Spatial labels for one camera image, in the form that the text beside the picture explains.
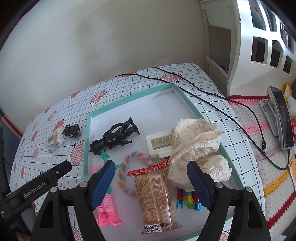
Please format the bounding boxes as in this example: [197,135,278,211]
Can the cream lace scrunchie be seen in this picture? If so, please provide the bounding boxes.
[168,118,232,192]

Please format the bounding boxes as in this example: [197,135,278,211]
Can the black toy car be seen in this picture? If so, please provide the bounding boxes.
[62,124,80,137]

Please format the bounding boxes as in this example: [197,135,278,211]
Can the teal mermaid hair clip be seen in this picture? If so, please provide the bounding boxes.
[96,151,124,194]

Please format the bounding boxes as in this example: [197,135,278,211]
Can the orange biscuit snack packet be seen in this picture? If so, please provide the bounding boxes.
[127,161,181,234]

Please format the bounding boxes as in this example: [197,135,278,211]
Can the black toy figure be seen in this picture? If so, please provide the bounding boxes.
[89,118,140,155]

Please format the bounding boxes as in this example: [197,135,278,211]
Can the pomegranate grid tablecloth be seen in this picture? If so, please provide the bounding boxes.
[10,63,265,208]

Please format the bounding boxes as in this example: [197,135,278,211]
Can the white wooden shelf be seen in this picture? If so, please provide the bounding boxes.
[200,1,295,96]

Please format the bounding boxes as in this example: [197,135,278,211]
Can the teal white shallow box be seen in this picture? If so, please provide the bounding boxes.
[82,82,244,241]

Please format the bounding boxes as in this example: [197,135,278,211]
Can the crochet striped mat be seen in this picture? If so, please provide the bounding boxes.
[229,95,295,235]

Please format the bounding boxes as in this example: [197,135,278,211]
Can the colourful block toy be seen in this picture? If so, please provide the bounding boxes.
[176,188,204,211]

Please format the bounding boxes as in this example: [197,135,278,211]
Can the pink hair rollers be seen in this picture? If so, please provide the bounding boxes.
[93,165,122,227]

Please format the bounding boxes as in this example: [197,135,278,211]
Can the black phone on stand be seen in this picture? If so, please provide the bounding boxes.
[259,85,294,150]

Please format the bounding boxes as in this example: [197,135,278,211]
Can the left hand dark glove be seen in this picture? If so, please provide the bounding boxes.
[10,202,39,240]

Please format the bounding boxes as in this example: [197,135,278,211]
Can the cotton swab bag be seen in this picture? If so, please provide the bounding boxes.
[45,127,64,150]

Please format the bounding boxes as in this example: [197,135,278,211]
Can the black cable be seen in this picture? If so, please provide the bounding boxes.
[115,66,291,171]

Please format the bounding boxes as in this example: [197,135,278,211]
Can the pastel fuzzy hair tie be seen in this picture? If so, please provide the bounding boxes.
[117,151,155,197]

